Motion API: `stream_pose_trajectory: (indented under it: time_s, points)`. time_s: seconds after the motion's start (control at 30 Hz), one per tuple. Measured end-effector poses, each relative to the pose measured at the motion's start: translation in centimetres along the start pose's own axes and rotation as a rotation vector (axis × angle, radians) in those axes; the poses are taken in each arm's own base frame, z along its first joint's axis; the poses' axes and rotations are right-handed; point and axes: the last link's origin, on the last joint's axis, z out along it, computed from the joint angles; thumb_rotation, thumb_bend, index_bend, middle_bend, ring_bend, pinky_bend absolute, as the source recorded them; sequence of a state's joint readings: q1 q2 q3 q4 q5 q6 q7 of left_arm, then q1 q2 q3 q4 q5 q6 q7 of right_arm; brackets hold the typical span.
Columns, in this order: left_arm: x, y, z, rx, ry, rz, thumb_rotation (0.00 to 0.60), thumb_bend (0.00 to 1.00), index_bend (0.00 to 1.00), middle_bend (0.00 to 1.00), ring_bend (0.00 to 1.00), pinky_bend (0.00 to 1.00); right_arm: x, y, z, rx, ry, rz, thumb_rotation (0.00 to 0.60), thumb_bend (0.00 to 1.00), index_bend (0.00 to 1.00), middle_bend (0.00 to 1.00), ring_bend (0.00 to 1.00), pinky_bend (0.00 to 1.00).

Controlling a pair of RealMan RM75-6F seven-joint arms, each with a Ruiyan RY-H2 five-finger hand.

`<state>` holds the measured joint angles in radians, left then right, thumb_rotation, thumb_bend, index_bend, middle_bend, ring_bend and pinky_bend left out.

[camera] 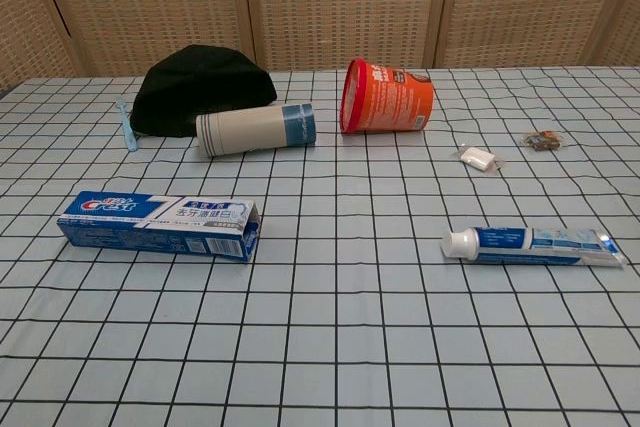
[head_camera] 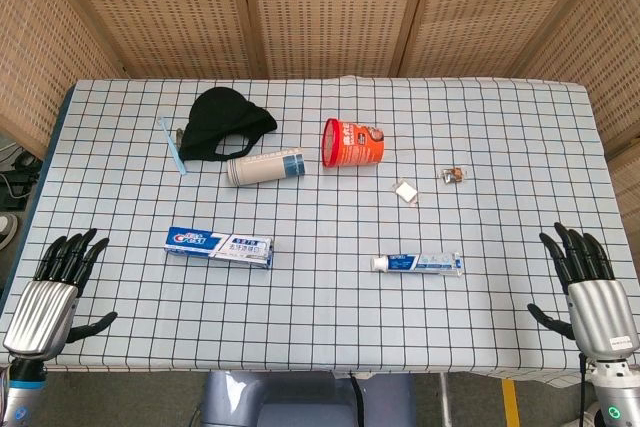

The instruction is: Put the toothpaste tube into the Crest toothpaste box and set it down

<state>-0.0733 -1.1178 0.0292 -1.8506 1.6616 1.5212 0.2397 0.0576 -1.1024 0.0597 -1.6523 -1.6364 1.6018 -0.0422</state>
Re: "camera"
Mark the blue white toothpaste tube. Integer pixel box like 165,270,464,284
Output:
439,225,627,268

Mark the orange instant noodle cup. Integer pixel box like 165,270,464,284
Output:
339,57,436,135

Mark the blue Crest toothpaste box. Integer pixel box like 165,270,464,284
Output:
55,190,262,264

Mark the wooden woven folding screen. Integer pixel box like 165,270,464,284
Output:
0,0,640,91

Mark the brown wrapped candy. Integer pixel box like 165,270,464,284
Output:
522,129,564,153

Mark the black fabric cap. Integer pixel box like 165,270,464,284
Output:
130,44,279,139

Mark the white wrapped candy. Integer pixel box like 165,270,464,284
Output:
457,145,506,172

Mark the cream cylinder with blue band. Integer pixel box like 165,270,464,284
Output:
195,102,318,157

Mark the light blue checked tablecloth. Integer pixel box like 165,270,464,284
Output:
0,65,640,427

